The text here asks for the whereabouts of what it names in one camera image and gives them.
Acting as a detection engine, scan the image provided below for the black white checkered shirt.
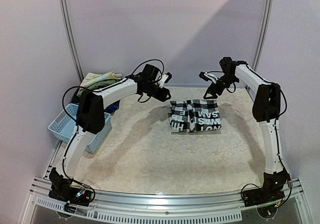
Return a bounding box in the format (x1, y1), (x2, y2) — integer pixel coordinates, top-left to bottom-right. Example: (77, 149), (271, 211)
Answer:
(168, 99), (222, 133)

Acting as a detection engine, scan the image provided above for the floral pastel cloth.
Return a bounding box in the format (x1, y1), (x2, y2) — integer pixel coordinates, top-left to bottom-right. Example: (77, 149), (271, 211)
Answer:
(81, 71), (123, 84)

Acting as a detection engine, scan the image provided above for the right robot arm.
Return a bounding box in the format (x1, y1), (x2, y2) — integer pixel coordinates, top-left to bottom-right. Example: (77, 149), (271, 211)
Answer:
(199, 57), (291, 202)

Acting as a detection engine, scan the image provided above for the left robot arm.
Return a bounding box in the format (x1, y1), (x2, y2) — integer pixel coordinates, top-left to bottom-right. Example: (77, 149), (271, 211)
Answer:
(48, 63), (172, 201)

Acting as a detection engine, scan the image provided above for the blue patterned garment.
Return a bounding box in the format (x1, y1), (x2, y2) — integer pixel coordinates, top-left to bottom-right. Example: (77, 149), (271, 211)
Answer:
(104, 100), (120, 114)

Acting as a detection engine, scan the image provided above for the green folded garment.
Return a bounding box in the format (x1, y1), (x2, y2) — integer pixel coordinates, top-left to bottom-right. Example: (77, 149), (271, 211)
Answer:
(80, 79), (119, 90)

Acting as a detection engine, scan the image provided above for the light blue plastic basket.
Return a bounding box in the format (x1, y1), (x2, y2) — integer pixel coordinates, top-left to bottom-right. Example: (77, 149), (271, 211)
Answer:
(48, 111), (112, 154)

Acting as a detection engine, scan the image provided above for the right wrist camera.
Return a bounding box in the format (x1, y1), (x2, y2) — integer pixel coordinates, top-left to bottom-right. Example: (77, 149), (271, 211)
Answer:
(199, 71), (218, 83)

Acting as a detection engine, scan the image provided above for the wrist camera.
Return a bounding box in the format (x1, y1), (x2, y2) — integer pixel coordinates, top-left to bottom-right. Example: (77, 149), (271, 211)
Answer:
(157, 72), (172, 88)
(199, 71), (218, 83)

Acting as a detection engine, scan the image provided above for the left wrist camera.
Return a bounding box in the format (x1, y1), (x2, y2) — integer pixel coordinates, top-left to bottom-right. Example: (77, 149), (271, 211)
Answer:
(157, 72), (172, 88)

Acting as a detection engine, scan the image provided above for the right aluminium frame post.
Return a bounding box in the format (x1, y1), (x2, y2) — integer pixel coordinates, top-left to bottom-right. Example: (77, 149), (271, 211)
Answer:
(252, 0), (273, 71)

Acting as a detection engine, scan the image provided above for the aluminium frame post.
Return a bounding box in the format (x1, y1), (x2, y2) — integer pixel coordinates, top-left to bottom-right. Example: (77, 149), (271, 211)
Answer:
(59, 0), (84, 82)
(252, 0), (273, 71)

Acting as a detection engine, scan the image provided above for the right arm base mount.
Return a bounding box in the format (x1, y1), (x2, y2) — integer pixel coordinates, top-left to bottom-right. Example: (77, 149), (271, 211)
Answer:
(240, 171), (293, 207)

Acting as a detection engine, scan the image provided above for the aluminium front rail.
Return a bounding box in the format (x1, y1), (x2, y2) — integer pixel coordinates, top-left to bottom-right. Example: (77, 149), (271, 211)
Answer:
(22, 178), (312, 224)

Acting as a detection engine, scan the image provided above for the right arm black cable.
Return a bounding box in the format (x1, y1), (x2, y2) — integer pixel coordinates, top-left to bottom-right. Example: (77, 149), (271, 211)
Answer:
(273, 83), (293, 185)

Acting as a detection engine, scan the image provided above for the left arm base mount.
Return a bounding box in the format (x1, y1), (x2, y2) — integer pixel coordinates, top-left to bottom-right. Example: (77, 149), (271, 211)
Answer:
(48, 168), (96, 207)

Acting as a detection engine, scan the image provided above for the left aluminium frame post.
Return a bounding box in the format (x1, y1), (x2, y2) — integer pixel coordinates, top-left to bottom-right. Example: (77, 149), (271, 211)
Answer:
(59, 0), (84, 82)

